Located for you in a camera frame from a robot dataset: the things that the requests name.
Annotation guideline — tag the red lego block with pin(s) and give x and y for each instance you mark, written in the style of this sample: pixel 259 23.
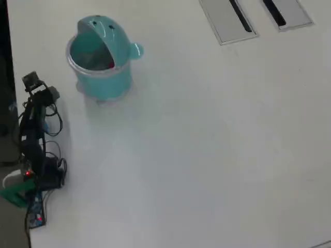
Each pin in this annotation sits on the red lego block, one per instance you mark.
pixel 111 64

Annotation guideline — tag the blue controller circuit board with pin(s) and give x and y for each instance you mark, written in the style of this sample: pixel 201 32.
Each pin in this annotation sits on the blue controller circuit board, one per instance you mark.
pixel 36 214

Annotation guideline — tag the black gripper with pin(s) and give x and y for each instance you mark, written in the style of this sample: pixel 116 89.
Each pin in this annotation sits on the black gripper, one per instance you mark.
pixel 41 96

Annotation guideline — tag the teal whale-shaped bin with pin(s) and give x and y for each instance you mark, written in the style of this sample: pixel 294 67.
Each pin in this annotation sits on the teal whale-shaped bin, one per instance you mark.
pixel 103 82

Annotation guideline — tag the white round object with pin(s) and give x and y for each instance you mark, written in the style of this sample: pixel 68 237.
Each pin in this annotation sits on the white round object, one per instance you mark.
pixel 11 177

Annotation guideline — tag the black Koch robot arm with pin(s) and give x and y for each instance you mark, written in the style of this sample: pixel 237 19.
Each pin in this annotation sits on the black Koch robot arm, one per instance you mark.
pixel 32 144

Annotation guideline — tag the green table clamp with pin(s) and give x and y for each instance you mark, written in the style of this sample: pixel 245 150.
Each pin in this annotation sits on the green table clamp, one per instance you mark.
pixel 15 193

